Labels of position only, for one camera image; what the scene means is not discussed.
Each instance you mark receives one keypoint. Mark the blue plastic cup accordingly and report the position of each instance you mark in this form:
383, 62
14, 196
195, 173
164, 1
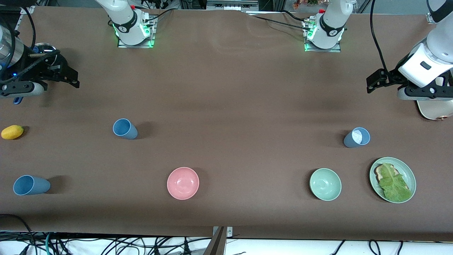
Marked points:
32, 185
124, 128
352, 139

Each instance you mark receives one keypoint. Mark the brown table cloth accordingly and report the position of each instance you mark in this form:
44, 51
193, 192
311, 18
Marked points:
226, 106

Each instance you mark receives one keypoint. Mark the toast slice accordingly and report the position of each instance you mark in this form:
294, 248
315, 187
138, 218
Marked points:
379, 172

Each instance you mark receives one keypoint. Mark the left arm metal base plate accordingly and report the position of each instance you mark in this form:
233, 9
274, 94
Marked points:
338, 47

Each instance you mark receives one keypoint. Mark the yellow lemon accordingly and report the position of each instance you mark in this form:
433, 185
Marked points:
12, 132

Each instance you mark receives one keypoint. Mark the cream white toaster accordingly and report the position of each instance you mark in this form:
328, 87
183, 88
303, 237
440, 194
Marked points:
437, 109

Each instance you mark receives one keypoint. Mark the metal table edge bracket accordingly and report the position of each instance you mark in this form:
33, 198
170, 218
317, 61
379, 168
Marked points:
229, 232

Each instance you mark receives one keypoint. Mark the green lettuce leaf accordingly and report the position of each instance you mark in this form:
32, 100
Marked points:
394, 186

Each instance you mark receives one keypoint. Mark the pink bowl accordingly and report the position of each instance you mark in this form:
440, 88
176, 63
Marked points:
183, 183

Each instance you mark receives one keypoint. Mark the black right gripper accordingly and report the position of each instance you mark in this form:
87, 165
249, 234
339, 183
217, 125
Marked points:
35, 67

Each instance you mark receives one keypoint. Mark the glass pot lid blue knob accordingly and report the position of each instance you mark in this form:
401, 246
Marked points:
44, 47

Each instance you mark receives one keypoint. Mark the mint green bowl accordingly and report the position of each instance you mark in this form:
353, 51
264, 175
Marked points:
325, 184

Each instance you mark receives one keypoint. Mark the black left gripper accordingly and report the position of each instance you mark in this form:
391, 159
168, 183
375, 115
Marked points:
392, 77

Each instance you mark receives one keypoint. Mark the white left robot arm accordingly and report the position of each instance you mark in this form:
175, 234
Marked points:
332, 21

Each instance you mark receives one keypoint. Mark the green plate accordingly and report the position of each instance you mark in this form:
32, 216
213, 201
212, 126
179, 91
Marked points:
410, 177

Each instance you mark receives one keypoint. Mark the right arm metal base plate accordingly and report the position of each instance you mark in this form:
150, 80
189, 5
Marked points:
152, 35

